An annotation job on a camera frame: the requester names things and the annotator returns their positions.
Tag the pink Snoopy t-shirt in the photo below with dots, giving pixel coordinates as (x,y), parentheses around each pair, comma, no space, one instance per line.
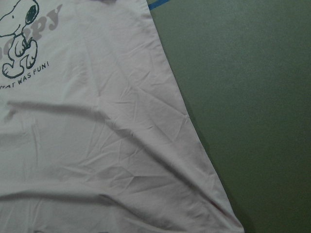
(94,133)

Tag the blue tape line lengthwise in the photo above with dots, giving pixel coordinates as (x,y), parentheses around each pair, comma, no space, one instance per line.
(156,4)

